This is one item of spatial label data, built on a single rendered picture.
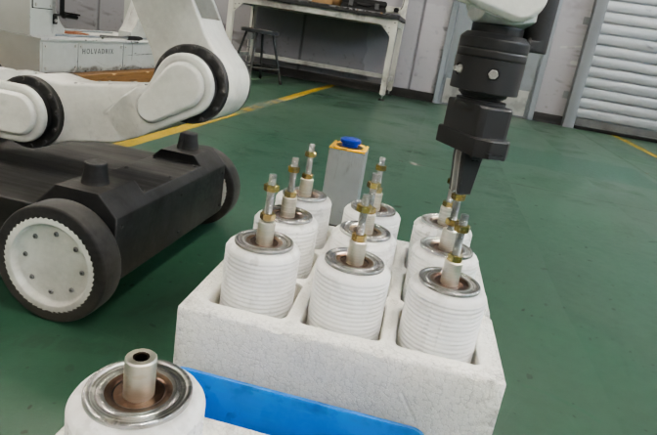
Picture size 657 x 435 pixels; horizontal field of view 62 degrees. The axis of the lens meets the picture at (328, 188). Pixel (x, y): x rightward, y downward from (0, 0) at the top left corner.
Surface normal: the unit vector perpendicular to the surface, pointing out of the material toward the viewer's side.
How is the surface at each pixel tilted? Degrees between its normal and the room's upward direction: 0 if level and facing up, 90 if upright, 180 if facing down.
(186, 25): 90
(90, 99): 90
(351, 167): 90
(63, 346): 0
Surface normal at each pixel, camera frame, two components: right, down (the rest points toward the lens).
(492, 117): 0.33, 0.31
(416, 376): -0.18, 0.25
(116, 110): -0.55, 0.40
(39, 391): 0.15, -0.95
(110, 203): 0.80, -0.52
